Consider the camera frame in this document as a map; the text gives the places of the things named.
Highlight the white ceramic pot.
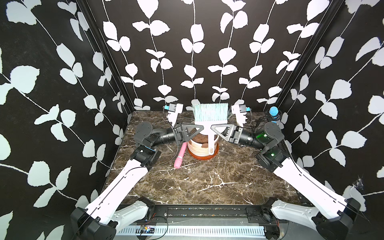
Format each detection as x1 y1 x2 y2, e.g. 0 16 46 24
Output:
187 134 219 160

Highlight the mint green scrub brush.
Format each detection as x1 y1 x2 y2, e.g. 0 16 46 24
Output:
193 103 229 155

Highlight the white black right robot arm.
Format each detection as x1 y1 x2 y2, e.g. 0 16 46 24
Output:
211 122 361 240

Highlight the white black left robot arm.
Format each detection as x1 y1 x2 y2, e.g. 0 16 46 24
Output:
71 122 206 240

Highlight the brown mud clay filling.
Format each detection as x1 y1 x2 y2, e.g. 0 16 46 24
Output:
192 134 209 148

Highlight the orange terracotta saucer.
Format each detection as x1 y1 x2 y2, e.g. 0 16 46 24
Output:
188 147 219 161

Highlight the pink toy microphone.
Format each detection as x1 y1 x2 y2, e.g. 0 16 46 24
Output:
174 142 188 169

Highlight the small circuit board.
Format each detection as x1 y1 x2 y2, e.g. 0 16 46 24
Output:
139 226 155 235

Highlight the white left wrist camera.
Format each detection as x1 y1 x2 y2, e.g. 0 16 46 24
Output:
164 103 184 127

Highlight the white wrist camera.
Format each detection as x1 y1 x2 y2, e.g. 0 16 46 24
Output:
164 103 184 127
231 104 251 127

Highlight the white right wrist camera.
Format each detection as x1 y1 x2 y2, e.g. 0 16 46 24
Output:
231 104 251 127

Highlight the black front rail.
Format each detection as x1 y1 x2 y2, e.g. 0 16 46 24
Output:
144 205 288 226

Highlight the white slotted cable duct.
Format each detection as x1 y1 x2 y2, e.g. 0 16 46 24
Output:
117 225 266 239

